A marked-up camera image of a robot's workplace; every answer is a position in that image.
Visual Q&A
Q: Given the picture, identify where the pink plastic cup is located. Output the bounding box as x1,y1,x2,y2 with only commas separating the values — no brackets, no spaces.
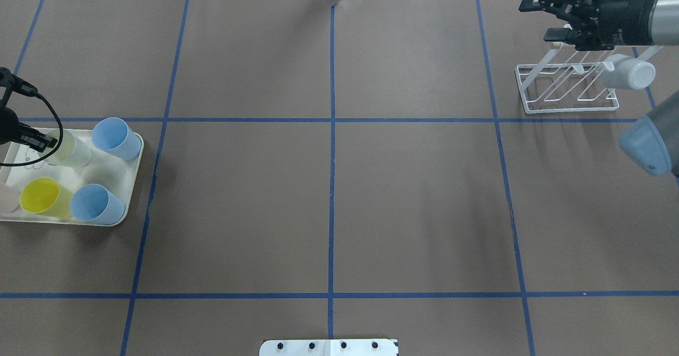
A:
0,182,20,215

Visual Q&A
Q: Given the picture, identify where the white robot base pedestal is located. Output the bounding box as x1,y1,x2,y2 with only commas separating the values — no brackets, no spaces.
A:
259,338,399,355

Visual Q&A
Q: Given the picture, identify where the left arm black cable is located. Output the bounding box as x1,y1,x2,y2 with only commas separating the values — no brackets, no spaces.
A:
0,92,64,167

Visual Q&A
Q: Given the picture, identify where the blue cup far corner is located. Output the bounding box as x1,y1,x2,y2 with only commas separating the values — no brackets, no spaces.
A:
92,117,143,160

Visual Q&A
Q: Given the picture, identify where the pale green plastic cup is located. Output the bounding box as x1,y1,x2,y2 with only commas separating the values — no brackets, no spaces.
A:
42,129,92,168

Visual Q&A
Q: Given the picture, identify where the cream plastic tray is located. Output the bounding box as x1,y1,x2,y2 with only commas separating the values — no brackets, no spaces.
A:
1,129,145,227

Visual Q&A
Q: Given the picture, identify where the yellow plastic cup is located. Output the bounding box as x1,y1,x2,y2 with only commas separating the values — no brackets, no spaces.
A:
19,177,73,219

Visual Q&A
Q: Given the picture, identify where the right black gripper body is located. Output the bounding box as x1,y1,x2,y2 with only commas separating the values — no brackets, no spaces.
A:
568,0,664,50

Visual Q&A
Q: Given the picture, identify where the white ikea cup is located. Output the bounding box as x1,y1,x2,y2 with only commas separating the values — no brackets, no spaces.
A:
598,54,656,90

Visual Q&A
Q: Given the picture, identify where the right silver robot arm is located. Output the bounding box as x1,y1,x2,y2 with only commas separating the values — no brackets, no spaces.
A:
518,0,677,177

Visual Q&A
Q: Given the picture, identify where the blue cup near base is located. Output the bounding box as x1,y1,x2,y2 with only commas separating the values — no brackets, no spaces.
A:
69,184,126,225

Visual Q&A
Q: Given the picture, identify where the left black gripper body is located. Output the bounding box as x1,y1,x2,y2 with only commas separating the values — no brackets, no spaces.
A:
1,108,20,145

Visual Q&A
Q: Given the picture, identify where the white wire cup rack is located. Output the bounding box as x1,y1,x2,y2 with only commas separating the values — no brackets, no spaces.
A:
515,42,663,114

